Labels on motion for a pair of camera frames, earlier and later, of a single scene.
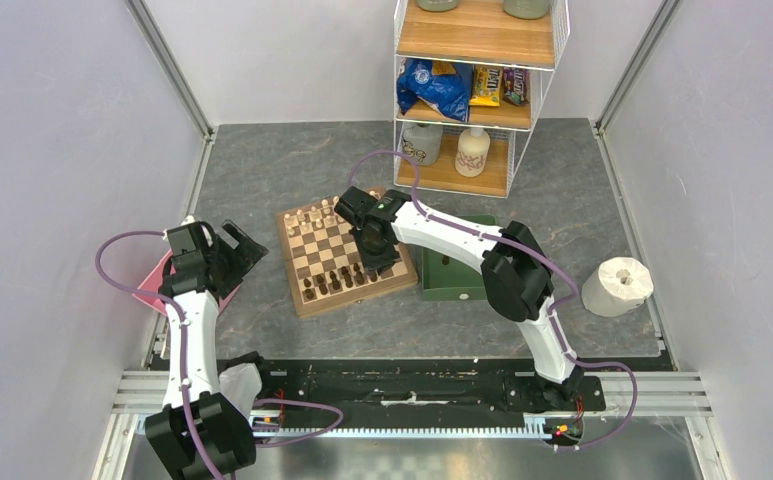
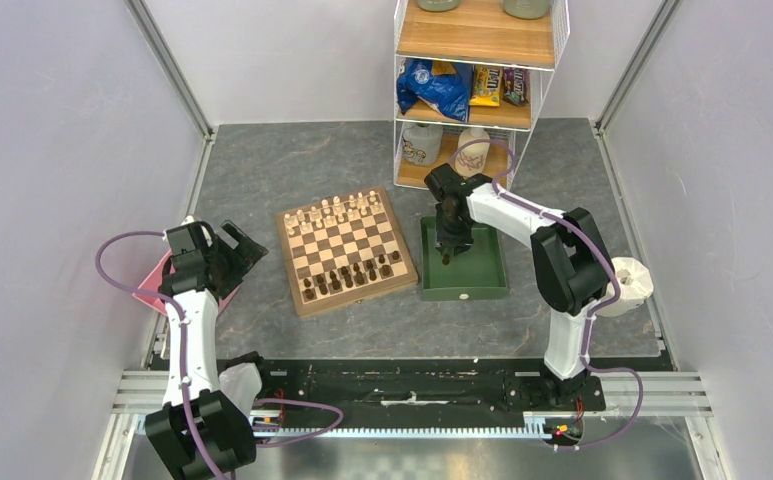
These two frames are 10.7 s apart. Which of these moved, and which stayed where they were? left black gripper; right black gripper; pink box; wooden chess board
Moved: right black gripper
Stayed: left black gripper; pink box; wooden chess board
